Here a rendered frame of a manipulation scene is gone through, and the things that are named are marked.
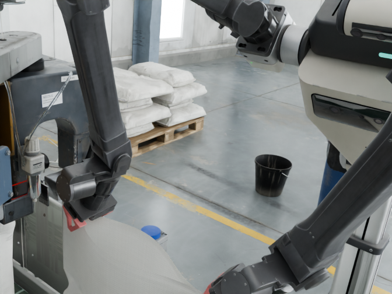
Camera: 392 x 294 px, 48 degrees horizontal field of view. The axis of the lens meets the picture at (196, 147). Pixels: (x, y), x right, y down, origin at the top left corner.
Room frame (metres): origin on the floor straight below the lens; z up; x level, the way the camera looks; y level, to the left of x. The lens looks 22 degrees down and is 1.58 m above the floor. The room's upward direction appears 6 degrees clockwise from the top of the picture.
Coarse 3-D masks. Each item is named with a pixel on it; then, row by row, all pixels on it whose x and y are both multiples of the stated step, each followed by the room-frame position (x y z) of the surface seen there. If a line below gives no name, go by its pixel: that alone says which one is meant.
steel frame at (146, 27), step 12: (144, 0) 6.88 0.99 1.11; (156, 0) 6.73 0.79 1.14; (264, 0) 9.28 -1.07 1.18; (144, 12) 6.87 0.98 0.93; (156, 12) 6.74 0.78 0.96; (144, 24) 6.87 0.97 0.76; (156, 24) 6.76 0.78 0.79; (144, 36) 6.86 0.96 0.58; (156, 36) 6.77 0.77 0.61; (132, 48) 6.85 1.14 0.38; (144, 48) 6.85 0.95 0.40; (156, 48) 6.78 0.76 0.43; (132, 60) 6.85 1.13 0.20; (144, 60) 6.84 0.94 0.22; (156, 60) 6.80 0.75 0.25
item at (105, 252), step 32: (64, 224) 0.93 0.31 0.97; (96, 224) 0.89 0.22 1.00; (64, 256) 0.93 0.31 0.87; (96, 256) 0.77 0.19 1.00; (128, 256) 0.86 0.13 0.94; (160, 256) 0.79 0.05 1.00; (96, 288) 0.77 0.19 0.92; (128, 288) 0.72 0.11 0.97; (160, 288) 0.70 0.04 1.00; (192, 288) 0.67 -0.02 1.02
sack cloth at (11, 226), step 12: (0, 228) 1.06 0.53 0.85; (12, 228) 1.11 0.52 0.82; (0, 240) 1.09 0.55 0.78; (12, 240) 1.13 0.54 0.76; (0, 252) 1.09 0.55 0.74; (12, 252) 1.14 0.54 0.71; (0, 264) 1.09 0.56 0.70; (12, 264) 1.16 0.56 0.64; (0, 276) 1.09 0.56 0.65; (12, 276) 1.15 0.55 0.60; (0, 288) 1.08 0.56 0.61; (12, 288) 1.14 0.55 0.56
